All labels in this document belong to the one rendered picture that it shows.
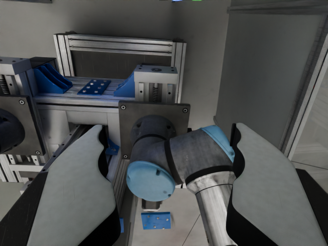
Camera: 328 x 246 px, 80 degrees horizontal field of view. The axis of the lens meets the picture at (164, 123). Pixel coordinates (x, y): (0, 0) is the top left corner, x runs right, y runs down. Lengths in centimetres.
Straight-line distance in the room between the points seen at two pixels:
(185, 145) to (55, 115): 53
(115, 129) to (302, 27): 73
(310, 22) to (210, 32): 92
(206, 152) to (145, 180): 15
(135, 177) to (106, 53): 110
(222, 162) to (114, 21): 137
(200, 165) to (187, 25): 129
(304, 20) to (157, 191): 70
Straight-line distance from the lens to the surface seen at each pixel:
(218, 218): 42
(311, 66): 78
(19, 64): 78
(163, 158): 46
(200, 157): 44
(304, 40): 83
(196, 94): 173
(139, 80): 63
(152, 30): 160
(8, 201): 218
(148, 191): 49
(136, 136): 58
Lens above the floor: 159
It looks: 61 degrees down
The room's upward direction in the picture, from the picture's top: 179 degrees clockwise
